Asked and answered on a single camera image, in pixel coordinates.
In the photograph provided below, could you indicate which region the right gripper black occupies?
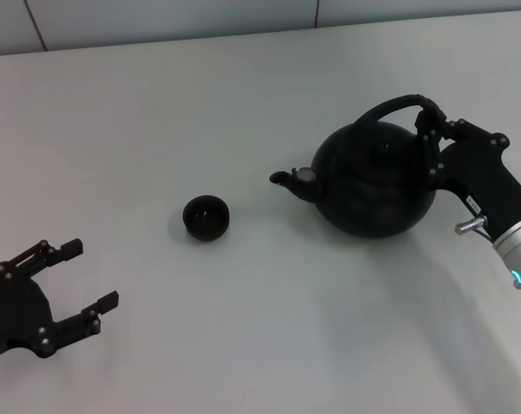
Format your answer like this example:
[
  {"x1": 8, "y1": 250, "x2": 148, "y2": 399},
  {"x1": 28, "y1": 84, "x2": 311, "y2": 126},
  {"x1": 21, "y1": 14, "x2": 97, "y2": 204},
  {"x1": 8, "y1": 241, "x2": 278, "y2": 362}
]
[{"x1": 414, "y1": 100, "x2": 521, "y2": 242}]

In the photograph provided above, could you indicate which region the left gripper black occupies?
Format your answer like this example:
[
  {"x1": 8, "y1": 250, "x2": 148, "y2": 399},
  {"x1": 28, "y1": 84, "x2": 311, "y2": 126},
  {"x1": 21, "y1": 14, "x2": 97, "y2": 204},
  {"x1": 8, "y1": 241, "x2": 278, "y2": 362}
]
[{"x1": 0, "y1": 238, "x2": 120, "y2": 363}]

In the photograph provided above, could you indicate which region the black round teapot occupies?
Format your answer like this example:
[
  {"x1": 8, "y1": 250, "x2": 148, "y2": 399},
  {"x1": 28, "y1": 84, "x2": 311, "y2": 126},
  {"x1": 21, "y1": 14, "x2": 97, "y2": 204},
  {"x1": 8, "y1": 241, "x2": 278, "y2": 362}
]
[{"x1": 268, "y1": 93, "x2": 443, "y2": 240}]

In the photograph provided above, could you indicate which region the small dark teacup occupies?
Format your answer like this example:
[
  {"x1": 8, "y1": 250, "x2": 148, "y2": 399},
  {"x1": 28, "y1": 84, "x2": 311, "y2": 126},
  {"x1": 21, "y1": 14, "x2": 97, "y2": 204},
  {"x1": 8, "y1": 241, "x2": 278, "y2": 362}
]
[{"x1": 182, "y1": 194, "x2": 232, "y2": 242}]

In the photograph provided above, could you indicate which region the right gripper silver cable plug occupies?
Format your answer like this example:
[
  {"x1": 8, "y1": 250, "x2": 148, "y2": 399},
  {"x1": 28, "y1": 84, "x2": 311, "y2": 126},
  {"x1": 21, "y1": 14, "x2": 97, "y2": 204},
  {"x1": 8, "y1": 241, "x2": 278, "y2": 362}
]
[{"x1": 454, "y1": 215, "x2": 493, "y2": 242}]

